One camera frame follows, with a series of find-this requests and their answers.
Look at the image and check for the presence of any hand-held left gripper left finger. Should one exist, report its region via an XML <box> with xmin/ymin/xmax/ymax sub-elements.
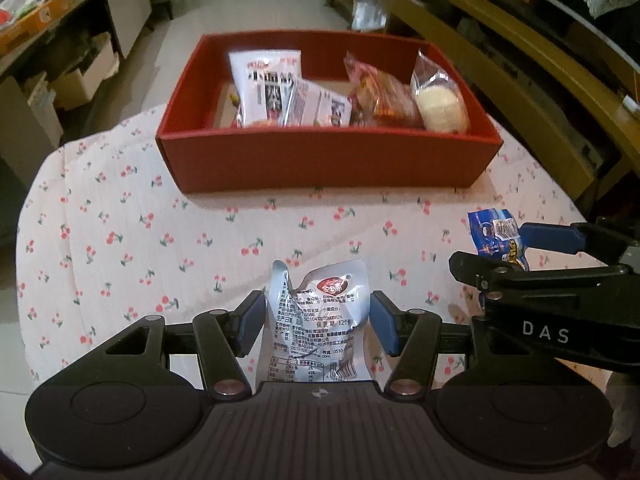
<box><xmin>102</xmin><ymin>290</ymin><xmax>266</xmax><ymax>400</ymax></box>

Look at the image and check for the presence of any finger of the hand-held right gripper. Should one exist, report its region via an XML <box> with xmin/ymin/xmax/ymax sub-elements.
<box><xmin>448</xmin><ymin>250</ymin><xmax>632</xmax><ymax>307</ymax></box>
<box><xmin>517</xmin><ymin>216</ymin><xmax>640</xmax><ymax>262</ymax></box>

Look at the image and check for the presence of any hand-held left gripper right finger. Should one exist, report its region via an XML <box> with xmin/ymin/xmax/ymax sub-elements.
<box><xmin>370</xmin><ymin>290</ymin><xmax>475</xmax><ymax>399</ymax></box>

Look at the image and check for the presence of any small blue snack packet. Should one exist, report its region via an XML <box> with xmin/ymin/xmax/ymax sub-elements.
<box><xmin>467</xmin><ymin>207</ymin><xmax>531</xmax><ymax>272</ymax></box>

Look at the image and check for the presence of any silver foil snack packet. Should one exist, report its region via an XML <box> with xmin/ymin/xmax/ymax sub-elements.
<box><xmin>260</xmin><ymin>258</ymin><xmax>374</xmax><ymax>384</ymax></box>

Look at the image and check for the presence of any clear bread bun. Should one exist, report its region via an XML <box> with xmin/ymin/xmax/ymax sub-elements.
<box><xmin>410</xmin><ymin>49</ymin><xmax>471</xmax><ymax>135</ymax></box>

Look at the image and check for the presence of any red cardboard box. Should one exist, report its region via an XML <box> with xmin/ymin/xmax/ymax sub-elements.
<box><xmin>155</xmin><ymin>29</ymin><xmax>504</xmax><ymax>195</ymax></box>

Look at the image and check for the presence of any orange snack bag blue label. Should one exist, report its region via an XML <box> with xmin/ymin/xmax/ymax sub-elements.
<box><xmin>342</xmin><ymin>51</ymin><xmax>424</xmax><ymax>129</ymax></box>

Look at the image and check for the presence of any white printed snack packet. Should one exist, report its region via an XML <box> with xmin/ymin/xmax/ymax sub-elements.
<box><xmin>280</xmin><ymin>77</ymin><xmax>354</xmax><ymax>129</ymax></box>

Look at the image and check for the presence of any white spicy strip packet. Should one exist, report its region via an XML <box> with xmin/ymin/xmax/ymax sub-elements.
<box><xmin>228</xmin><ymin>49</ymin><xmax>303</xmax><ymax>129</ymax></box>

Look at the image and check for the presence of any person's right hand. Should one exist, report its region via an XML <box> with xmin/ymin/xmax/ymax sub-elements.
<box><xmin>606</xmin><ymin>374</ymin><xmax>640</xmax><ymax>449</ymax></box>

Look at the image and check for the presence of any cherry print tablecloth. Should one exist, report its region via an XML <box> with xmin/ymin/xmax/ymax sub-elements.
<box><xmin>15</xmin><ymin>102</ymin><xmax>640</xmax><ymax>461</ymax></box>

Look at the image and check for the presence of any wooden tv stand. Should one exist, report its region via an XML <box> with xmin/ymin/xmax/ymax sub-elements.
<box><xmin>320</xmin><ymin>0</ymin><xmax>640</xmax><ymax>212</ymax></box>

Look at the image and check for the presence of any silver plastic bag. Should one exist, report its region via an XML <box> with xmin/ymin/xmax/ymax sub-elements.
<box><xmin>349</xmin><ymin>0</ymin><xmax>389</xmax><ymax>34</ymax></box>

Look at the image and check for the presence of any white cardboard box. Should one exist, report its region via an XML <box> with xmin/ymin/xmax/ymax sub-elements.
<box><xmin>52</xmin><ymin>35</ymin><xmax>121</xmax><ymax>111</ymax></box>

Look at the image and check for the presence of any dark coffee table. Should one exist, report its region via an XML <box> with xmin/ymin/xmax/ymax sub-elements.
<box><xmin>0</xmin><ymin>0</ymin><xmax>154</xmax><ymax>127</ymax></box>

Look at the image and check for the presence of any orange carton box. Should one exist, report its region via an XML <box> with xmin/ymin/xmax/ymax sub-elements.
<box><xmin>0</xmin><ymin>0</ymin><xmax>71</xmax><ymax>54</ymax></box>

